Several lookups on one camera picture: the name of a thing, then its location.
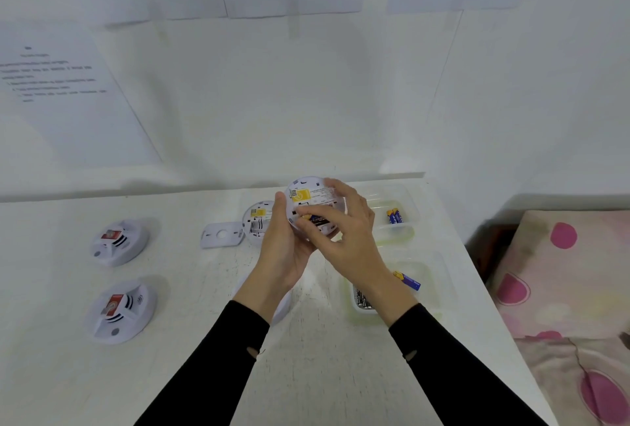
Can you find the white round smoke detector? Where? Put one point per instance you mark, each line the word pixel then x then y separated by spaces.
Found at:
pixel 138 320
pixel 310 183
pixel 284 311
pixel 251 233
pixel 130 248

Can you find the mounting plate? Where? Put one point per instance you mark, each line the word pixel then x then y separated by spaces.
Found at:
pixel 209 237

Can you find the clear plastic container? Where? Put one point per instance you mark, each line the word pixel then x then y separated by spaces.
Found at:
pixel 433 283
pixel 408 236

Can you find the pink dotted bedsheet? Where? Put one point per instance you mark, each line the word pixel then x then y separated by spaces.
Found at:
pixel 556 381

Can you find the pile of colourful batteries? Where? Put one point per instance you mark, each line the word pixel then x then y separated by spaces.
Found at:
pixel 395 216

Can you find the person's left forearm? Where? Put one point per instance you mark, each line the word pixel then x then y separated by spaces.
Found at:
pixel 206 376

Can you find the person's right forearm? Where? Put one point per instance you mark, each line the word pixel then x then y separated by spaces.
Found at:
pixel 462 376

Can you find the white paper with text lines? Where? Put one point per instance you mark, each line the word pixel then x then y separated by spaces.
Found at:
pixel 83 135

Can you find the person's left hand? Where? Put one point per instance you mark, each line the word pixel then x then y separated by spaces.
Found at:
pixel 278 263

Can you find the blue battery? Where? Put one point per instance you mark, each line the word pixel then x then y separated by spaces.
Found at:
pixel 317 220

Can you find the pink dotted pillow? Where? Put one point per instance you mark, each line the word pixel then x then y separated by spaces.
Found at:
pixel 571 268

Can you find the heap of dark batteries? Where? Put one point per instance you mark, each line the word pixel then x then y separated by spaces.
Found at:
pixel 364 300

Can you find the person's right hand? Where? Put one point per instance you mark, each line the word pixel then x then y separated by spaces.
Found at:
pixel 357 248

